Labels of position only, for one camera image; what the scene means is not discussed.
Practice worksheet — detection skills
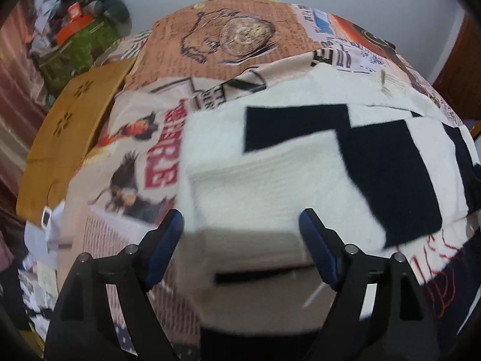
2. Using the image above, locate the green patterned bag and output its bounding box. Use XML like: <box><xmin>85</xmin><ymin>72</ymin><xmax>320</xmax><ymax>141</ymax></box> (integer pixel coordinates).
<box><xmin>38</xmin><ymin>15</ymin><xmax>123</xmax><ymax>93</ymax></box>

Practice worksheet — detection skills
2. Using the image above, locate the mustard yellow pillow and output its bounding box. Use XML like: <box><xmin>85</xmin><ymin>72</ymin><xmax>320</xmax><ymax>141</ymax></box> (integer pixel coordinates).
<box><xmin>16</xmin><ymin>58</ymin><xmax>138</xmax><ymax>223</ymax></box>

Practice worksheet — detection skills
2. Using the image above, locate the wooden door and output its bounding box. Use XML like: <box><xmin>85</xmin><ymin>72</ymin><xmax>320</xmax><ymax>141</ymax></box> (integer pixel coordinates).
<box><xmin>432</xmin><ymin>13</ymin><xmax>481</xmax><ymax>111</ymax></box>

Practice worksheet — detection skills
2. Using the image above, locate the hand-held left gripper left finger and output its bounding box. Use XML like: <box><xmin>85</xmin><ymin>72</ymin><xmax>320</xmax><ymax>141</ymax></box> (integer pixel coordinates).
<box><xmin>44</xmin><ymin>208</ymin><xmax>185</xmax><ymax>361</ymax></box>

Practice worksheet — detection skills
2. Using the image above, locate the reddish brown curtain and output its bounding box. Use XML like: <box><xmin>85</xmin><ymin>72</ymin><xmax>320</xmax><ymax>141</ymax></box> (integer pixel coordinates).
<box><xmin>0</xmin><ymin>0</ymin><xmax>49</xmax><ymax>204</ymax></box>

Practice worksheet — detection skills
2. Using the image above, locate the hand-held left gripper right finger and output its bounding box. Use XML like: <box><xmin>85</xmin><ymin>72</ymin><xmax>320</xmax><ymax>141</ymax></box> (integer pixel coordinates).
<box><xmin>299</xmin><ymin>208</ymin><xmax>440</xmax><ymax>361</ymax></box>

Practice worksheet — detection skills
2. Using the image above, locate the printed bed sheet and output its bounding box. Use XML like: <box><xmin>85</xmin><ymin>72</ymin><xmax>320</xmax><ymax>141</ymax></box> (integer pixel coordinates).
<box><xmin>56</xmin><ymin>0</ymin><xmax>481</xmax><ymax>361</ymax></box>

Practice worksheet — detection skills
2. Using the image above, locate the white and navy patterned garment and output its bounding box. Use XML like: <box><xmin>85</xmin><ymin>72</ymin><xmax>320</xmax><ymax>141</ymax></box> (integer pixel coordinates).
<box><xmin>176</xmin><ymin>62</ymin><xmax>481</xmax><ymax>333</ymax></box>

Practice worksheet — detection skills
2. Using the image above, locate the pile of clutter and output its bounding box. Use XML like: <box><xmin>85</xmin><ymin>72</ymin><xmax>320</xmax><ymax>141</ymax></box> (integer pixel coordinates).
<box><xmin>30</xmin><ymin>0</ymin><xmax>132</xmax><ymax>57</ymax></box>

